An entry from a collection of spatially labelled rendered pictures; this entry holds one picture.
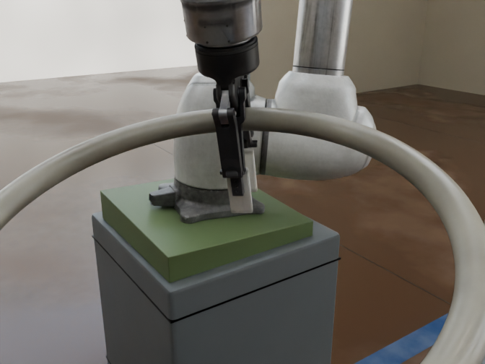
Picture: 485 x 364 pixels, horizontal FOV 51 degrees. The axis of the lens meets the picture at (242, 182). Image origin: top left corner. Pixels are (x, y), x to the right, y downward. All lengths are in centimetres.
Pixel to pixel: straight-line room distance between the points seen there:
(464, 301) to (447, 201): 12
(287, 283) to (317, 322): 15
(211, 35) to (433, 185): 28
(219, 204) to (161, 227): 13
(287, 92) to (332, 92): 8
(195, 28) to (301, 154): 45
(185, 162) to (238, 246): 20
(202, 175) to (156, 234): 15
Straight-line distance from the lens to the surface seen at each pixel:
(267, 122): 64
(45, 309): 240
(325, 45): 99
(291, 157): 97
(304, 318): 112
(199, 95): 97
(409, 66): 784
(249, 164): 72
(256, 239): 97
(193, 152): 99
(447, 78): 777
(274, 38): 606
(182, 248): 91
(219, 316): 97
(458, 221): 47
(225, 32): 58
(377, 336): 217
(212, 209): 102
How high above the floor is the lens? 127
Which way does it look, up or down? 20 degrees down
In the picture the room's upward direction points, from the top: straight up
